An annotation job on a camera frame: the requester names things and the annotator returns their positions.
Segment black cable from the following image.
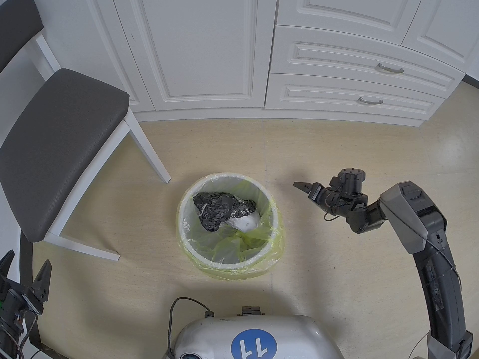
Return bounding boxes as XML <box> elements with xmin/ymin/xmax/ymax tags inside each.
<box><xmin>167</xmin><ymin>297</ymin><xmax>215</xmax><ymax>359</ymax></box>

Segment black plastic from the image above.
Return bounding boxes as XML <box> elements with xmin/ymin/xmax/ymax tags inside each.
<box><xmin>193</xmin><ymin>192</ymin><xmax>258</xmax><ymax>233</ymax></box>

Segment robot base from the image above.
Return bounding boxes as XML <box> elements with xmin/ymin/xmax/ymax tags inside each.
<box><xmin>173</xmin><ymin>305</ymin><xmax>343</xmax><ymax>359</ymax></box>

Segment crumpled white paper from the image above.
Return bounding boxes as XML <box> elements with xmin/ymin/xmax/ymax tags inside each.
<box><xmin>225</xmin><ymin>212</ymin><xmax>262</xmax><ymax>234</ymax></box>

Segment white trash bin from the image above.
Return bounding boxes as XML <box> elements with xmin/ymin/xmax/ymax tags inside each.
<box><xmin>177</xmin><ymin>172</ymin><xmax>281</xmax><ymax>274</ymax></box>

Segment yellow plastic bag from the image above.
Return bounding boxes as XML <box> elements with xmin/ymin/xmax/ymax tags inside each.
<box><xmin>176</xmin><ymin>172</ymin><xmax>286</xmax><ymax>280</ymax></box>

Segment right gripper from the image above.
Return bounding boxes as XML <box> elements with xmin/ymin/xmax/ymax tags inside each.
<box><xmin>293</xmin><ymin>180</ymin><xmax>347</xmax><ymax>215</ymax></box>

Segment white chair grey cushions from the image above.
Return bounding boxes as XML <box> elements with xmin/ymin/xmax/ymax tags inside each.
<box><xmin>0</xmin><ymin>0</ymin><xmax>172</xmax><ymax>262</ymax></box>

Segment white wardrobe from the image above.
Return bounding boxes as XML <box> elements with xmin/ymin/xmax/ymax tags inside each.
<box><xmin>77</xmin><ymin>0</ymin><xmax>479</xmax><ymax>127</ymax></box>

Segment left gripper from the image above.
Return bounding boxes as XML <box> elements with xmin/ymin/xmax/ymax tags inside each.
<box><xmin>0</xmin><ymin>250</ymin><xmax>52</xmax><ymax>336</ymax></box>

